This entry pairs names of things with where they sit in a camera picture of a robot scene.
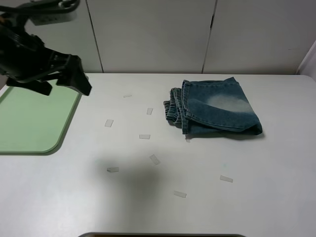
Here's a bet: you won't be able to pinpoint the clear tape piece front right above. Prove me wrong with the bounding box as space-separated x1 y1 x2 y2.
220 175 233 183

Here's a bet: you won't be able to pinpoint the clear tape piece upper centre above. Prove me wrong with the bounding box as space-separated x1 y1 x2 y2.
147 108 153 115

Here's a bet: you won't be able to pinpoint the clear tape piece front left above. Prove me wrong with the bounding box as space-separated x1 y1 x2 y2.
107 167 119 173

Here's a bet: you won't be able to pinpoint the clear tape piece mid left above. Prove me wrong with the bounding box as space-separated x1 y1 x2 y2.
139 134 151 139

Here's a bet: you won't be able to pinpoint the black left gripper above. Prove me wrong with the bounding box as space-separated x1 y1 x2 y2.
0 33 92 96

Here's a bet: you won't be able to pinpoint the children's blue denim shorts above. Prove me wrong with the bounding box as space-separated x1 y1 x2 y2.
163 77 263 136

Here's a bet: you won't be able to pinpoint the clear tape piece front centre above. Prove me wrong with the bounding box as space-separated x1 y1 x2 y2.
173 191 187 198

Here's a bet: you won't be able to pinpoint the light green plastic tray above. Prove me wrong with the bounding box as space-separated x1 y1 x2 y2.
0 86 81 155

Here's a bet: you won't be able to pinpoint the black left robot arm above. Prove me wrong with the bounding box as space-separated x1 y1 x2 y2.
0 13 92 96

